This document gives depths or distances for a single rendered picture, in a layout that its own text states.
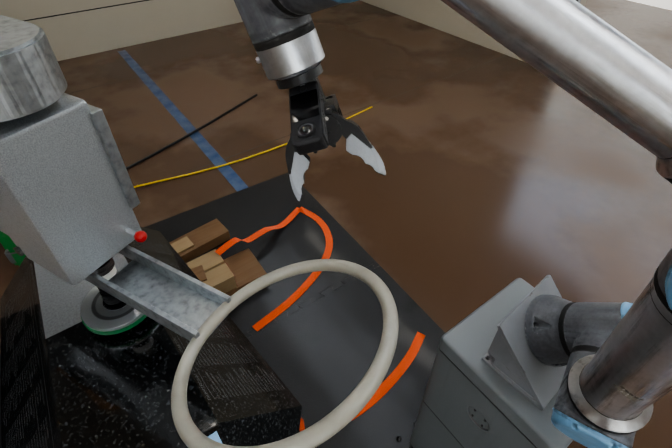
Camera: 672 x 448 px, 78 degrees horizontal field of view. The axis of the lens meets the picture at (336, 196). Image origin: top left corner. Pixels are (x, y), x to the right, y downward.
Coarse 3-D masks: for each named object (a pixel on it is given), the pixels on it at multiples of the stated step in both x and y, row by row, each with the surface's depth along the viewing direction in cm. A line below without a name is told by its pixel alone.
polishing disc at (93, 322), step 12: (96, 288) 133; (84, 300) 130; (96, 300) 130; (84, 312) 126; (96, 312) 126; (108, 312) 126; (120, 312) 126; (132, 312) 126; (96, 324) 123; (108, 324) 123; (120, 324) 123
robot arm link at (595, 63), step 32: (448, 0) 53; (480, 0) 50; (512, 0) 49; (544, 0) 49; (512, 32) 51; (544, 32) 49; (576, 32) 49; (608, 32) 49; (544, 64) 52; (576, 64) 50; (608, 64) 49; (640, 64) 49; (576, 96) 54; (608, 96) 50; (640, 96) 49; (640, 128) 51
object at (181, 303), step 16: (128, 256) 118; (144, 256) 112; (128, 272) 114; (144, 272) 113; (160, 272) 112; (176, 272) 108; (112, 288) 104; (128, 288) 109; (144, 288) 109; (160, 288) 109; (176, 288) 109; (192, 288) 108; (208, 288) 103; (128, 304) 105; (144, 304) 100; (160, 304) 105; (176, 304) 105; (192, 304) 105; (208, 304) 105; (160, 320) 100; (176, 320) 96; (192, 320) 101; (192, 336) 95
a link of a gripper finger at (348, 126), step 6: (342, 120) 62; (348, 120) 62; (342, 126) 62; (348, 126) 62; (354, 126) 62; (342, 132) 63; (348, 132) 63; (354, 132) 62; (360, 132) 62; (360, 138) 63; (366, 138) 63; (366, 144) 63
